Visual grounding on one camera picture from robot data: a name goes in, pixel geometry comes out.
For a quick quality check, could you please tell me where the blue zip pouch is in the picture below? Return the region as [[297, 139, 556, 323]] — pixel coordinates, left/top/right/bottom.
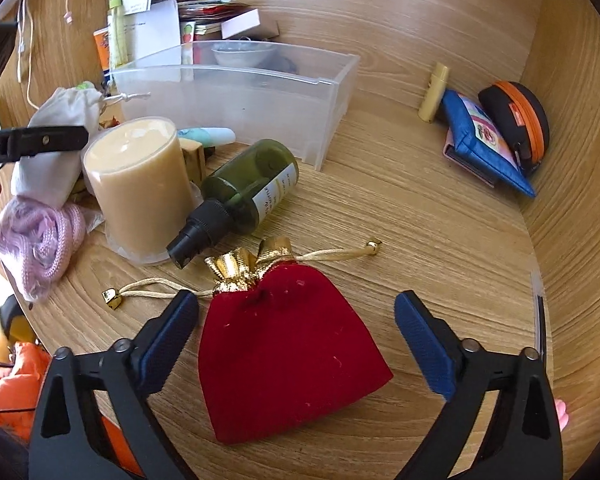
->
[[440, 89, 537, 197]]

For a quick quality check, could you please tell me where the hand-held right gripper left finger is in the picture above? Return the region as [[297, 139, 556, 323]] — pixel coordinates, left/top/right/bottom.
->
[[28, 289, 201, 480]]

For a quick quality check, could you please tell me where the orange padded jacket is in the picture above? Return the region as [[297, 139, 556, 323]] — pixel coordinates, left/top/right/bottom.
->
[[0, 342, 131, 476]]

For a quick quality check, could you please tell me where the small yellow bottle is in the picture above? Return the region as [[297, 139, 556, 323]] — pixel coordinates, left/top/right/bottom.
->
[[418, 62, 451, 123]]

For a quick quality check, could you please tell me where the white cloth drawstring pouch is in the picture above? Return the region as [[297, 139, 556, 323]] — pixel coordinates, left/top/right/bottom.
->
[[11, 86, 151, 208]]

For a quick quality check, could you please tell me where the black orange zip case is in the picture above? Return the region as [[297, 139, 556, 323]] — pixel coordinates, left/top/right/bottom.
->
[[478, 81, 551, 177]]

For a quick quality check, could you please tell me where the brown cardboard box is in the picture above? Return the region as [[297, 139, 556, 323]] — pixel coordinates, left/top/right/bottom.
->
[[250, 20, 281, 43]]

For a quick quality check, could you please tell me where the clear plastic storage box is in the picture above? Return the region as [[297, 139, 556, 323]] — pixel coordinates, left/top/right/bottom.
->
[[111, 40, 362, 171]]

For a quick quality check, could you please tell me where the orange packet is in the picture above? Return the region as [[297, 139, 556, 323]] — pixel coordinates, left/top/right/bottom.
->
[[92, 29, 112, 72]]

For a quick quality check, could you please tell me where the pink wallet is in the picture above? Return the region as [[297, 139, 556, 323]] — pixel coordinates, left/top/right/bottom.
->
[[442, 142, 496, 188]]

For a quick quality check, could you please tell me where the pink braided rope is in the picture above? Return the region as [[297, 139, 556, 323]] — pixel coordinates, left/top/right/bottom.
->
[[0, 195, 88, 302]]

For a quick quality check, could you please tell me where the red velvet drawstring pouch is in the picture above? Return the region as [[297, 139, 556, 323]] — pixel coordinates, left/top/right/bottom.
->
[[102, 235, 394, 445]]

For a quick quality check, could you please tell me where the small clear bowl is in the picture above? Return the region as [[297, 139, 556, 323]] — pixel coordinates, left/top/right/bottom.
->
[[212, 42, 276, 67]]

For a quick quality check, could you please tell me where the cream jar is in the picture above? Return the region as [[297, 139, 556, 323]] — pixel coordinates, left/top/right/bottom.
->
[[82, 116, 202, 266]]

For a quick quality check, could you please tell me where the stack of colourful booklets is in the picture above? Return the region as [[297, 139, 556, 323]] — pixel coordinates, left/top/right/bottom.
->
[[175, 0, 248, 36]]

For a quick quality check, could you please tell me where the wooden desktop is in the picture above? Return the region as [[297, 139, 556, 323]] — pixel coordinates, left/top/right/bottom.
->
[[0, 60, 581, 480]]

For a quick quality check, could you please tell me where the clear pen black refill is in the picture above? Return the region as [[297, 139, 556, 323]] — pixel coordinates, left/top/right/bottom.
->
[[530, 272, 551, 356]]

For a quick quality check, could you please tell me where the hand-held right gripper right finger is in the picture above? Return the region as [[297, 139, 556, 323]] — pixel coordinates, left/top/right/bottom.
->
[[394, 290, 565, 480]]

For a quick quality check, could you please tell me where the small white box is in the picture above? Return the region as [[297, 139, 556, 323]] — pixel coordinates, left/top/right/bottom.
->
[[221, 9, 261, 40]]

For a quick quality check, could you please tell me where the white charging cable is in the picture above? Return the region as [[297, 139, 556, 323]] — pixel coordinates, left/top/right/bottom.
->
[[17, 0, 48, 111]]

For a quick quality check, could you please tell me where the yellow-green liquid bottle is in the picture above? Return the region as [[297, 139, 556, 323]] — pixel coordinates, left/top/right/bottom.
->
[[107, 0, 128, 68]]

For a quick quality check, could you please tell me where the light blue tube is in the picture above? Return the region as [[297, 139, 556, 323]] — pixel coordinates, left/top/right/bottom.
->
[[177, 126, 236, 146]]

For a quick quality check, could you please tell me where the green spray bottle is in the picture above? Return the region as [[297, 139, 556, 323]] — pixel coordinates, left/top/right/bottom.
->
[[166, 139, 300, 270]]

